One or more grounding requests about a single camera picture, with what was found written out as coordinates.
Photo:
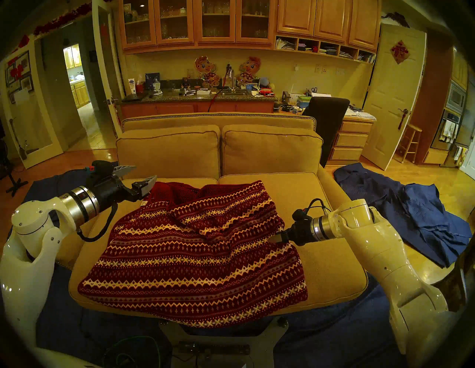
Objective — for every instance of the crumpled blue blanket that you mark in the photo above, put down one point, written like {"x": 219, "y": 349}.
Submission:
{"x": 426, "y": 211}

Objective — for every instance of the yellow-lit kitchen base cabinet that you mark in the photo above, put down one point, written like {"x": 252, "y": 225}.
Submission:
{"x": 81, "y": 94}

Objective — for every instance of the cartoon animal wall decoration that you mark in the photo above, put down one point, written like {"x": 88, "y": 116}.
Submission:
{"x": 249, "y": 68}
{"x": 205, "y": 66}

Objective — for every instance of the black office chair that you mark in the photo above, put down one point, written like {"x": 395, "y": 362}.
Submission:
{"x": 326, "y": 122}

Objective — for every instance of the yellow hanging towel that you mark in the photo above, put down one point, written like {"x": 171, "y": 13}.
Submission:
{"x": 460, "y": 154}

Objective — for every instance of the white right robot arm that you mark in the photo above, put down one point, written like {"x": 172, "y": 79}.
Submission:
{"x": 382, "y": 256}

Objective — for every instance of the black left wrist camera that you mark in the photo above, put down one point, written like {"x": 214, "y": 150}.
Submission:
{"x": 102, "y": 168}

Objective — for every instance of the glass-door wooden wall cabinet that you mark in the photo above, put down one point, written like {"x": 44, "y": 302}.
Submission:
{"x": 196, "y": 22}

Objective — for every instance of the white hanging towel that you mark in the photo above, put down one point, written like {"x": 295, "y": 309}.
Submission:
{"x": 448, "y": 130}

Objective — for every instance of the white door with ornament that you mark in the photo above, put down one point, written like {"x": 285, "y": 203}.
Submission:
{"x": 389, "y": 92}

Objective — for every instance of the dark-topped wooden counter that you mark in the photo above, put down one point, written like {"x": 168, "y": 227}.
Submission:
{"x": 185, "y": 108}

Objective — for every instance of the red diamond door ornament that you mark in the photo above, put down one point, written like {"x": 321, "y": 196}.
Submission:
{"x": 400, "y": 52}

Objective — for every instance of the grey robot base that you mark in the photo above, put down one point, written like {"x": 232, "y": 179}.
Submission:
{"x": 259, "y": 345}

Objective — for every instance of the stainless wall oven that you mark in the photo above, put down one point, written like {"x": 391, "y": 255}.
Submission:
{"x": 455, "y": 98}

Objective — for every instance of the red garland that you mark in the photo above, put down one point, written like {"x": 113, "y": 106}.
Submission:
{"x": 59, "y": 20}

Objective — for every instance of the yellow sofa back cushion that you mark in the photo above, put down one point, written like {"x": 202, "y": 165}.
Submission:
{"x": 167, "y": 152}
{"x": 271, "y": 150}

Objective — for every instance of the wooden desk with drawers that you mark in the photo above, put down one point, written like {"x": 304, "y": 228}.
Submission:
{"x": 350, "y": 140}

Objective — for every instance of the dark blue box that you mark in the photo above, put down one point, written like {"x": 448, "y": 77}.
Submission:
{"x": 152, "y": 79}

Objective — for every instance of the yellow fabric sofa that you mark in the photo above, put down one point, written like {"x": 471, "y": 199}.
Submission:
{"x": 219, "y": 119}

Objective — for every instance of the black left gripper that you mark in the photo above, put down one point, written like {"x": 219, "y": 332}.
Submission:
{"x": 111, "y": 193}

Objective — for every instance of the white lotion bottle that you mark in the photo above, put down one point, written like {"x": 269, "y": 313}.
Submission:
{"x": 131, "y": 86}

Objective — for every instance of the plain white open door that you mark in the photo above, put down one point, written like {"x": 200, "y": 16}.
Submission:
{"x": 111, "y": 74}

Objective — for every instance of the metal sink faucet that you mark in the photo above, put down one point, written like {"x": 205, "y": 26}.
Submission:
{"x": 231, "y": 78}

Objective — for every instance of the white mirrored door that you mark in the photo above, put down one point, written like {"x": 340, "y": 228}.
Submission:
{"x": 48, "y": 122}

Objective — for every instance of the solid wooden wall cabinet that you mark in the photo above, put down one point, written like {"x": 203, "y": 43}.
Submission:
{"x": 330, "y": 18}

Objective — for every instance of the wooden cubby shelf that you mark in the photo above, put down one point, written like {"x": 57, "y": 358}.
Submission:
{"x": 319, "y": 53}

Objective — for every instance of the red patterned knit blanket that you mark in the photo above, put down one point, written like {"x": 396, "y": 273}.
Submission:
{"x": 193, "y": 267}

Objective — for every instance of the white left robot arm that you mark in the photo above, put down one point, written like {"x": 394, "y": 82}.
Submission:
{"x": 29, "y": 267}

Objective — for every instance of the teal container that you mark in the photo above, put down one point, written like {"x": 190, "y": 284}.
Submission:
{"x": 303, "y": 100}

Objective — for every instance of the small wooden stool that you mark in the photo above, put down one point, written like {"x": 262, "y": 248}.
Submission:
{"x": 413, "y": 128}

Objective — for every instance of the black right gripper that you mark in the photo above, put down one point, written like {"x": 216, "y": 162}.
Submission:
{"x": 302, "y": 230}

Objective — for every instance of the black floor stand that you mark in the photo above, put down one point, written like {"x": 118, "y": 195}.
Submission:
{"x": 15, "y": 183}

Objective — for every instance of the stack of papers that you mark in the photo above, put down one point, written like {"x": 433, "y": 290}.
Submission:
{"x": 360, "y": 114}

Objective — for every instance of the large black picture frame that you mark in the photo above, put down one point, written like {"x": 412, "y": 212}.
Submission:
{"x": 24, "y": 61}

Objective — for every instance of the dark wooden chair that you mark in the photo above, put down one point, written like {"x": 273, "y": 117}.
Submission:
{"x": 460, "y": 282}

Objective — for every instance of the large navy floor cloth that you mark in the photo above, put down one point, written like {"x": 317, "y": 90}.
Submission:
{"x": 48, "y": 183}

